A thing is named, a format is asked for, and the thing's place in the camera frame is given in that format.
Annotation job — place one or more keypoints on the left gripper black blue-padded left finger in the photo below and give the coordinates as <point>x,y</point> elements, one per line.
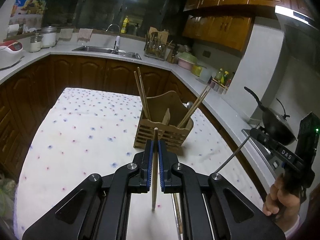
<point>98,208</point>

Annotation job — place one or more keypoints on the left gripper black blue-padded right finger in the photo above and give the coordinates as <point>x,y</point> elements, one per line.
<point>211,207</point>

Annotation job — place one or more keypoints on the steel kitchen sink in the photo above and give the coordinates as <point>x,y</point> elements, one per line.
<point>93,49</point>

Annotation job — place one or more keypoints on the person's right hand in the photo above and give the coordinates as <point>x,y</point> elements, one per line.
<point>278,196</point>

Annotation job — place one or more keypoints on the gas stove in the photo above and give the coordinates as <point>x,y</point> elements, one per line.
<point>271,160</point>

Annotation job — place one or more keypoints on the black wok pan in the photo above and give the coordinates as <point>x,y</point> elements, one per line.
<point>274,124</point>

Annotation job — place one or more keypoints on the condiment bottles rack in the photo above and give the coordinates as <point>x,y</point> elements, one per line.
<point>221,82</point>

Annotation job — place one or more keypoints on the wooden slatted utensil holder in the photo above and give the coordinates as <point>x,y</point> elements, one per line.
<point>167,111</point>

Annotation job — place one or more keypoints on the metal spoon in holder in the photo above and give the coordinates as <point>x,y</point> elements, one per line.
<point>189,104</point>

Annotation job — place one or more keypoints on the dark wooden lower cabinets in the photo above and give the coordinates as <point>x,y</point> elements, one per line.
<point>28,95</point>

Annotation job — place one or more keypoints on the yellow container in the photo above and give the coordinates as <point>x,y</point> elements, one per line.
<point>197,69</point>

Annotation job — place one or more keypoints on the green pink stacked bowls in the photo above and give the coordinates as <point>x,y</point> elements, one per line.
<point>186,60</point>

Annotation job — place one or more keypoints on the wooden upper cabinets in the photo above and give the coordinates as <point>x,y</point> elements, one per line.
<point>229,22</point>

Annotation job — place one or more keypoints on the hanging dish cloth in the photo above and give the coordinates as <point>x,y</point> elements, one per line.
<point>66,33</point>
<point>84,34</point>

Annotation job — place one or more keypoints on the small glass jar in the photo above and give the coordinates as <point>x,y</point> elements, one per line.
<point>35,43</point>

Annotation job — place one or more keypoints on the white red rice cooker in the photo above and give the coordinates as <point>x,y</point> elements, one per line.
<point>10,53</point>

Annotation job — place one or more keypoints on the yellow bottle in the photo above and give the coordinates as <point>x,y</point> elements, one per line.
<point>124,25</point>

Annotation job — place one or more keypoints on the fruit poster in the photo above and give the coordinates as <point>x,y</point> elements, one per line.
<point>28,12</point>

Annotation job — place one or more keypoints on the wire dish rack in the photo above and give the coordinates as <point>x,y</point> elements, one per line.
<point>156,44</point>

